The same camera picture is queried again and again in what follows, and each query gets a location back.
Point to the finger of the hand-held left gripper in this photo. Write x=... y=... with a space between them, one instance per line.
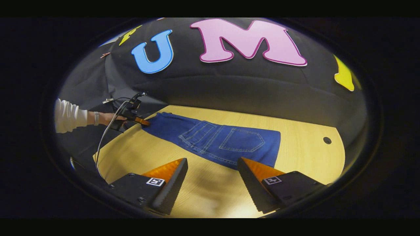
x=143 y=122

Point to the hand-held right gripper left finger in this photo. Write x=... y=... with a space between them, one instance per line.
x=174 y=185

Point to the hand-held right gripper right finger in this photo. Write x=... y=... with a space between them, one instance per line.
x=254 y=186

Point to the blue denim jeans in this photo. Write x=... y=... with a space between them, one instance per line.
x=229 y=141

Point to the small white clip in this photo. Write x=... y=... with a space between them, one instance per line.
x=107 y=101

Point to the small brown cloth clip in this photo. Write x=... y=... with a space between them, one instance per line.
x=105 y=55

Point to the black backdrop cloth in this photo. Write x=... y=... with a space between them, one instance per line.
x=246 y=85

